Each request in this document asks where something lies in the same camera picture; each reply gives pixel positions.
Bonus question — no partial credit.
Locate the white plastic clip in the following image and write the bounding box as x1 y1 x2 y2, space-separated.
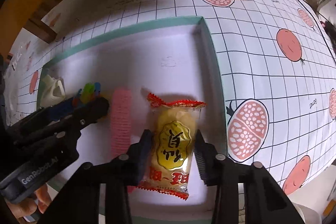
40 75 66 108

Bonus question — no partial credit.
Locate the colourful puzzle cube toy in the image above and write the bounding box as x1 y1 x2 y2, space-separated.
72 82 101 108

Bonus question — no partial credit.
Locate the pink hair roller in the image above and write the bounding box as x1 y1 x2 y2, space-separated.
110 86 133 195

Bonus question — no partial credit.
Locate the yellow red snack packet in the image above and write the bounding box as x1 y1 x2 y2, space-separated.
137 93 206 200

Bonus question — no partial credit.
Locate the person's hand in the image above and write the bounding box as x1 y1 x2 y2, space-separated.
5 184 52 223

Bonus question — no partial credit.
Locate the white tray teal rim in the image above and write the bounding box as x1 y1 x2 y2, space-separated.
37 16 227 223

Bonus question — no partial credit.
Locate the black cable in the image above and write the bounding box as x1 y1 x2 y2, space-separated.
256 0 336 64

